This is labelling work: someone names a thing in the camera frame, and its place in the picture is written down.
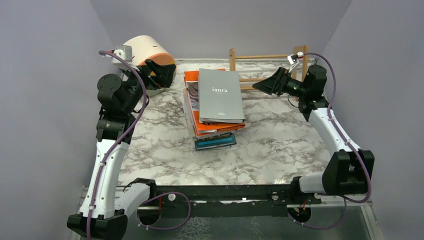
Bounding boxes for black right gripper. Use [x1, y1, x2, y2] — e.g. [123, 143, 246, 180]
[252, 67, 308, 99]

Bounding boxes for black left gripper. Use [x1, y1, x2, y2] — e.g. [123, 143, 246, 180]
[122, 59, 176, 114]

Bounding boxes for orange Good Morning book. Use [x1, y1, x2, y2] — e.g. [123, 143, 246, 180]
[183, 68, 246, 136]

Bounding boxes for wooden book rack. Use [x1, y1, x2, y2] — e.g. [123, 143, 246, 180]
[228, 45, 312, 91]

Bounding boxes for grey ianra book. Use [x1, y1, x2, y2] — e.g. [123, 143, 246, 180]
[198, 68, 246, 124]

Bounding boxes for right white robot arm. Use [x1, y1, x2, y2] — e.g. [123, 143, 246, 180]
[252, 64, 375, 204]

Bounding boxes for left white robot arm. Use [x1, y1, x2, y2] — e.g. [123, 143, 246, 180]
[67, 59, 177, 240]

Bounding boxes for middle books in stack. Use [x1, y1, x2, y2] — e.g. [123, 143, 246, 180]
[181, 90, 236, 140]

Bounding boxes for cream orange cylinder container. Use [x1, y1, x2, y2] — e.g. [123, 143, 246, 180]
[111, 35, 176, 97]

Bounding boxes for teal bottom book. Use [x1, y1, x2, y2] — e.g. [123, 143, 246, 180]
[194, 133, 237, 151]

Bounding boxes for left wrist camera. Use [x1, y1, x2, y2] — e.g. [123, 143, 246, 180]
[113, 44, 133, 62]

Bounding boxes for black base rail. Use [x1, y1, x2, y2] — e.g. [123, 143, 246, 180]
[137, 184, 321, 220]

